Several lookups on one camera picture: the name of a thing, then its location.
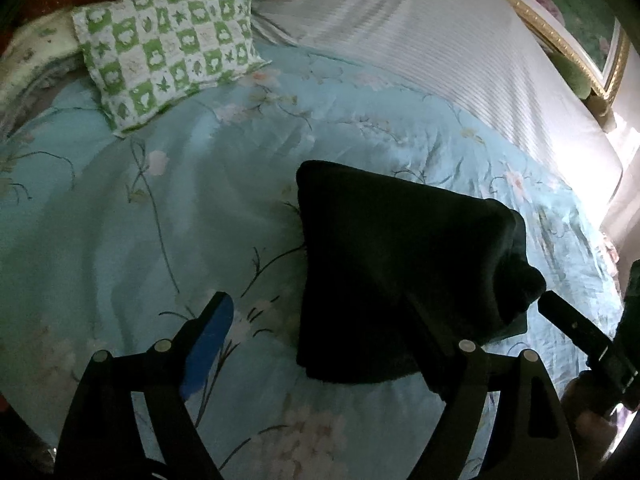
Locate person's right hand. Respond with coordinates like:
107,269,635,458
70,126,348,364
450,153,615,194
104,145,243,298
562,372,621,438

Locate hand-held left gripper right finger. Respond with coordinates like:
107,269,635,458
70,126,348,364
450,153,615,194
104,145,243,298
407,342,583,480

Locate gold framed painted headboard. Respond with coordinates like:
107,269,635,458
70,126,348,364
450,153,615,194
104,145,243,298
440,0,633,111

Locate green white checkered pillow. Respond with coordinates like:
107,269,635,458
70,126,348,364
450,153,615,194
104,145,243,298
71,0,273,138

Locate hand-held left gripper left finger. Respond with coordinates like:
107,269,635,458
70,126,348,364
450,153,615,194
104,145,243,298
52,291,236,480

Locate blue floral blanket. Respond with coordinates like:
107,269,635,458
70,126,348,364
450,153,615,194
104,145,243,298
0,45,626,480

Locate pale yellow cloth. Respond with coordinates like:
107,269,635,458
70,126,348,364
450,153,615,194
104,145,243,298
0,10,108,121

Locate white striped bed sheet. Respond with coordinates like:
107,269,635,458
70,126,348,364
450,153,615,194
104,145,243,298
252,0,626,211

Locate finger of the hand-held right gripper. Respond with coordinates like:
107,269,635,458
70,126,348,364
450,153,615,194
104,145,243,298
539,291,618,366

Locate black pants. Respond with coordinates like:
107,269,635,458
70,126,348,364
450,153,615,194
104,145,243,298
295,160,547,401

